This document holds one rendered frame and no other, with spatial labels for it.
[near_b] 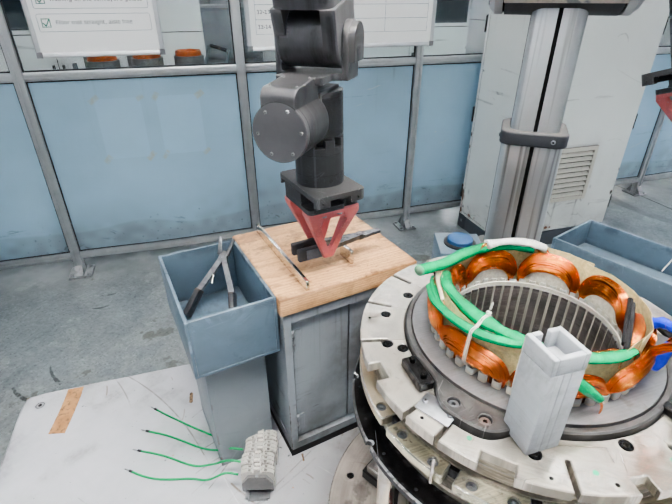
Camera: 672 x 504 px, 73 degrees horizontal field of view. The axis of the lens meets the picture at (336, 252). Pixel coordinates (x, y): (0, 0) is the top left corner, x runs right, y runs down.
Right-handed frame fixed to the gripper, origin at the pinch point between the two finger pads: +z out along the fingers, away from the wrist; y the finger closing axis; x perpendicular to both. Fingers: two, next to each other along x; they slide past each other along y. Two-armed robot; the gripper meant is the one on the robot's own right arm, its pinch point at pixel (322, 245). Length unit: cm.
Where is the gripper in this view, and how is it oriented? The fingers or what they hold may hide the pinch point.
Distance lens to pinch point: 59.0
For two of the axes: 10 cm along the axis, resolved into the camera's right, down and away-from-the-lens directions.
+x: 8.7, -2.5, 4.1
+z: 0.2, 8.7, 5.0
